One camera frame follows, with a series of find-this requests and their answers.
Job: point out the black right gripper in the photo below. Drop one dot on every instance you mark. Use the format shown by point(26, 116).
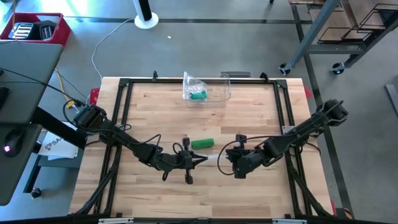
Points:
point(244, 160)

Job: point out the black appliance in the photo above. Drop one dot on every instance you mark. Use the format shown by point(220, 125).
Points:
point(45, 31)

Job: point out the clear plastic container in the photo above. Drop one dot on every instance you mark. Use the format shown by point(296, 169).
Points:
point(220, 93)

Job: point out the grey desk panel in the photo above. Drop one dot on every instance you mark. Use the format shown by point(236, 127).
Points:
point(15, 177)
point(31, 59)

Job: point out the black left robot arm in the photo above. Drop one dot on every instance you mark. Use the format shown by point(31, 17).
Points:
point(124, 140)

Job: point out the silver metal appliance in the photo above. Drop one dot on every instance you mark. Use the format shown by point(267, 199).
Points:
point(21, 31)

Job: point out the light green elastic bandage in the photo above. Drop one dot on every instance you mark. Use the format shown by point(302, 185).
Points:
point(202, 143)

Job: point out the black caster wheel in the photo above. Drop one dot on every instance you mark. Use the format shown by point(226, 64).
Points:
point(338, 68)
point(35, 193)
point(283, 69)

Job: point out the red plastic crate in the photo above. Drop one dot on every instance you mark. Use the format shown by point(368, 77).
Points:
point(63, 31)

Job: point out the silver metal bracket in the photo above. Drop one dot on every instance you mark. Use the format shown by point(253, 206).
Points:
point(115, 221)
point(289, 221)

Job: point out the black metal table frame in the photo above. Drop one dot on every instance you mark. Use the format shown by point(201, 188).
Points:
point(264, 81)

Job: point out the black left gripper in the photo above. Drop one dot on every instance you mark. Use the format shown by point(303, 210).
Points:
point(186, 160)

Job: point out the white pole with round base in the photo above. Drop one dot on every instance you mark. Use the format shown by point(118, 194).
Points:
point(146, 21)

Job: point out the black flat device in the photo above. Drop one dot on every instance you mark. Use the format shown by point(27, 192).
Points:
point(3, 96)

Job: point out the black desk support beam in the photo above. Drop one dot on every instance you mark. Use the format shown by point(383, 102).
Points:
point(56, 127)

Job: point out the grey metal plate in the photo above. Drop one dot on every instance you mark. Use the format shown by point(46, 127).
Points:
point(241, 74)

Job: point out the black computer mouse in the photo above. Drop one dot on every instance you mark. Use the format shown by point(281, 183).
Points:
point(14, 141)

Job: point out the grey metal cart frame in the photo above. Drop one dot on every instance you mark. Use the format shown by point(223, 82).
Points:
point(311, 31)

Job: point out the white printed paper sheet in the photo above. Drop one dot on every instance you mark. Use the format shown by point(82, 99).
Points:
point(59, 146)

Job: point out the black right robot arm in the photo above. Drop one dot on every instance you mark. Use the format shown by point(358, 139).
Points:
point(295, 133)

